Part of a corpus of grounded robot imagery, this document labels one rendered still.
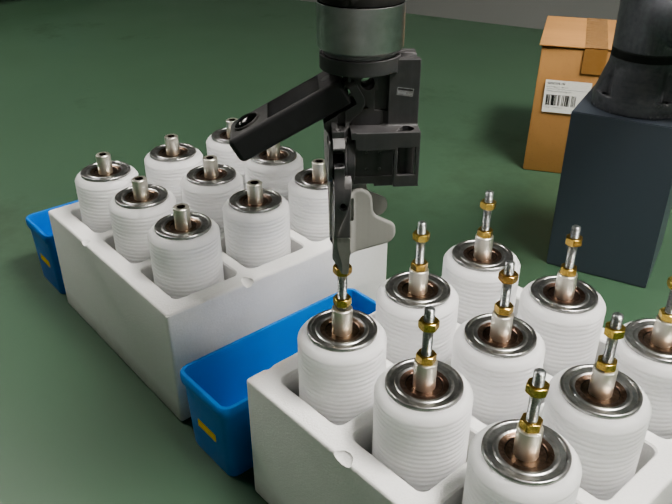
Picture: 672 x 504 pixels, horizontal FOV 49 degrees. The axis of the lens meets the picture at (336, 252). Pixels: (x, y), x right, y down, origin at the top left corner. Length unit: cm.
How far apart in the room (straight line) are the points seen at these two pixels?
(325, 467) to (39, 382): 55
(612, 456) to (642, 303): 67
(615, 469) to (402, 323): 26
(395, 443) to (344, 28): 38
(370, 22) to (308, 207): 52
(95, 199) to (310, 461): 57
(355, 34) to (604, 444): 43
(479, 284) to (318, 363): 24
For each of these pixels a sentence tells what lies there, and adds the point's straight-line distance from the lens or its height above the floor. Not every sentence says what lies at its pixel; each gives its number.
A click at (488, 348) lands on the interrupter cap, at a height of 25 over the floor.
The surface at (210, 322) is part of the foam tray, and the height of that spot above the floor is 14.
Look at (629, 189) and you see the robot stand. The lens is 135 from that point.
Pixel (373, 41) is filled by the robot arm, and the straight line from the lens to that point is 62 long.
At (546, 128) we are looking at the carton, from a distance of 180.
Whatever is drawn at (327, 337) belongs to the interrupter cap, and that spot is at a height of 25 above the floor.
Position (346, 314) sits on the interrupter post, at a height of 28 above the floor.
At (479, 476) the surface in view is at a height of 24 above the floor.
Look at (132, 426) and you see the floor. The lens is 108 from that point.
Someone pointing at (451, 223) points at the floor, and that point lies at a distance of 155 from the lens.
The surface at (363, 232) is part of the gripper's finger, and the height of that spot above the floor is 39.
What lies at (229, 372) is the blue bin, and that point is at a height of 8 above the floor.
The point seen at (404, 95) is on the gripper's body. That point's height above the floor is 51.
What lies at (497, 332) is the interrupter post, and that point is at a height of 26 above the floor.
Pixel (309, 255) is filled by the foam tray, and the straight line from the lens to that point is 106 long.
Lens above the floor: 72
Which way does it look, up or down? 30 degrees down
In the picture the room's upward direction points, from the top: straight up
